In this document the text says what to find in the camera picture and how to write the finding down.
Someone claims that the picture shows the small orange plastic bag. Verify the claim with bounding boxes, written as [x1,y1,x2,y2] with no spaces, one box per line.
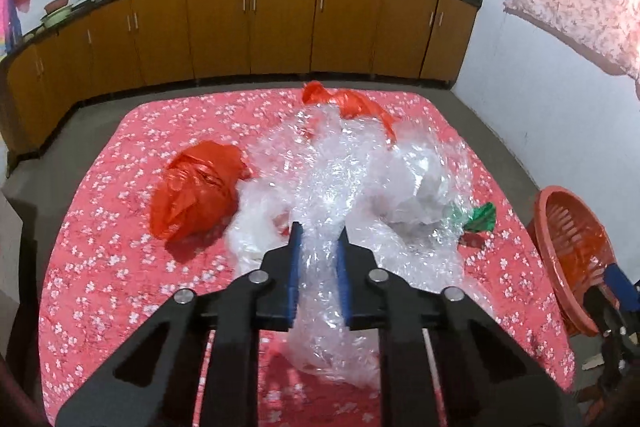
[302,81,397,143]

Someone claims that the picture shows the red floral tablecloth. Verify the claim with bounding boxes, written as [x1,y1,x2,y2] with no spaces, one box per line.
[37,86,577,427]

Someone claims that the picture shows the pink window curtain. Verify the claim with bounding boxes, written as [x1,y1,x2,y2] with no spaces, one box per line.
[0,0,22,56]

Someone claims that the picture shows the red plastic trash basket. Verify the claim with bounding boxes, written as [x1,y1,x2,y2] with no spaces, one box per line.
[526,185,616,337]

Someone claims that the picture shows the stacked bowls on counter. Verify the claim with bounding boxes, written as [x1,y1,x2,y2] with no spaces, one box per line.
[41,0,73,28]

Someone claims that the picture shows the white translucent plastic bag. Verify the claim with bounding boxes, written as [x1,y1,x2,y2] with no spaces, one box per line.
[224,179,293,277]

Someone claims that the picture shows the dark green foil wrapper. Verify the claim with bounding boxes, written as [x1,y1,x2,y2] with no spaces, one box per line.
[449,202,497,233]

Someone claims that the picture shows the clear bubble wrap sheet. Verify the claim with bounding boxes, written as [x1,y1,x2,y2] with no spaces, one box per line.
[246,105,492,387]

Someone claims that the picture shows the brown lower kitchen cabinets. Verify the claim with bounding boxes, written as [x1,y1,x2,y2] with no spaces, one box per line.
[1,0,483,157]

